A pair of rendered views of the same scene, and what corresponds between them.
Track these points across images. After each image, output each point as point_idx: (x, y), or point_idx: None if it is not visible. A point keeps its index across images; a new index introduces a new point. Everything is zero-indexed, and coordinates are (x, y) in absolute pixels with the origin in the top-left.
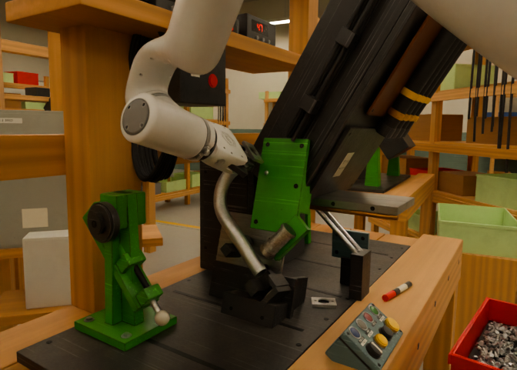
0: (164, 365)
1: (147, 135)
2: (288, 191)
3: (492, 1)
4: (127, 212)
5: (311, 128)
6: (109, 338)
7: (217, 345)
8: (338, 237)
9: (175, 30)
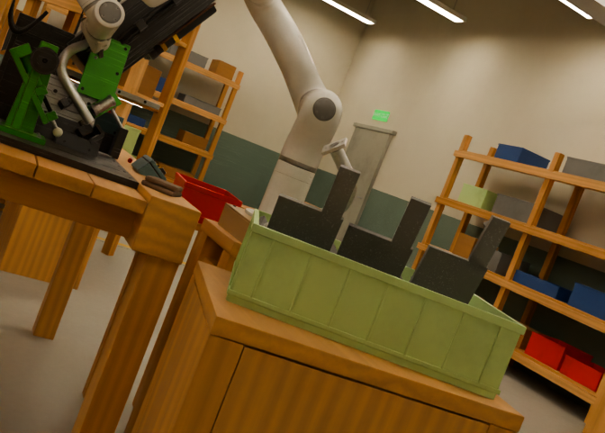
0: (74, 156)
1: (116, 26)
2: (112, 75)
3: (291, 59)
4: None
5: (132, 40)
6: (31, 136)
7: (83, 156)
8: (101, 115)
9: None
